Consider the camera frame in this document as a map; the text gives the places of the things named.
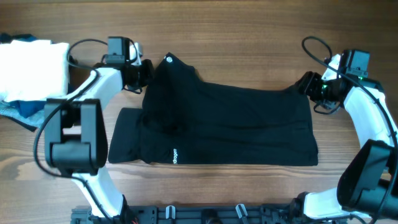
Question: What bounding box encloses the black t-shirt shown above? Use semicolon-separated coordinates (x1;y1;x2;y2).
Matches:
108;54;318;166

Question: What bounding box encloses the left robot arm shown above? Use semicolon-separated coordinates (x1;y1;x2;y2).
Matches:
33;59;154;223

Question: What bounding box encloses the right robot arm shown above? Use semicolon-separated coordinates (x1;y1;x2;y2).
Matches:
295;72;397;222

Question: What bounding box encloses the white folded cloth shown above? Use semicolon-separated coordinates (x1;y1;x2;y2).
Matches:
1;40;70;102

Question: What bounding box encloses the dark blue folded garment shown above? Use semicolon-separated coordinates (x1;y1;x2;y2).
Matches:
1;33;45;118

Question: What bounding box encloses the light blue denim garment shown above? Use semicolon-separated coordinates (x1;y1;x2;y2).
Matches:
1;106;44;132

